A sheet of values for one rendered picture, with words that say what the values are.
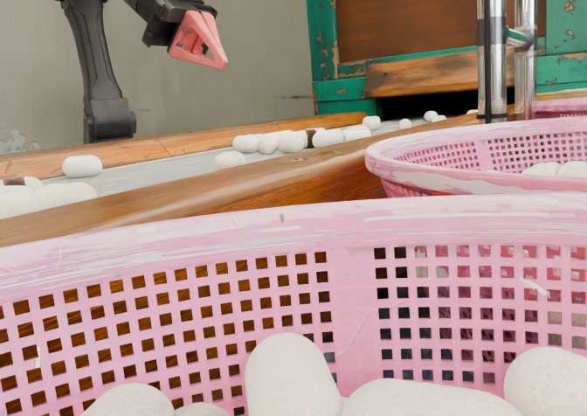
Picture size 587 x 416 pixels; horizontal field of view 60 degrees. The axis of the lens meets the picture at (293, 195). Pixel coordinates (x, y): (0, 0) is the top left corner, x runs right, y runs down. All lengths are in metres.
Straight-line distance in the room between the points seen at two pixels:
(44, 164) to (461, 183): 0.46
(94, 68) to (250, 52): 1.34
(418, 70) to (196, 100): 1.59
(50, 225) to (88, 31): 0.88
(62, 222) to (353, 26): 1.04
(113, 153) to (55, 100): 2.31
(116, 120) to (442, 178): 0.86
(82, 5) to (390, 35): 0.60
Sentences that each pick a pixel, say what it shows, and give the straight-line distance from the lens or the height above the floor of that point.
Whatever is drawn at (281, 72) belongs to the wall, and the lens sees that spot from 2.19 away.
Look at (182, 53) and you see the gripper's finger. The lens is 0.71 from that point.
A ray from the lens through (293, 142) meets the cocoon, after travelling 0.55.
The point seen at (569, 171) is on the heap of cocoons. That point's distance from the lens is 0.34.
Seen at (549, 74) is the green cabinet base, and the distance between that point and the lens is 1.03.
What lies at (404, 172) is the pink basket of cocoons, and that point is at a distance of 0.18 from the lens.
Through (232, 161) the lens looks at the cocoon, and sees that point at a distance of 0.43.
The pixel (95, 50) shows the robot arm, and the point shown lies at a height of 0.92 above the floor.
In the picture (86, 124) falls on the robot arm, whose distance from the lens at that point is 1.00.
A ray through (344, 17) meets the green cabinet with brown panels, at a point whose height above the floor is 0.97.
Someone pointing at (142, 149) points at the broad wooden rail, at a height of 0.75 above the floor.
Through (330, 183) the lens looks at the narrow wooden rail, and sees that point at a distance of 0.25.
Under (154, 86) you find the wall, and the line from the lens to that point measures 2.65.
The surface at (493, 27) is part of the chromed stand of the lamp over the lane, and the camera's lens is 0.47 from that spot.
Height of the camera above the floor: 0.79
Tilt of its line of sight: 10 degrees down
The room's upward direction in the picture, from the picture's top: 5 degrees counter-clockwise
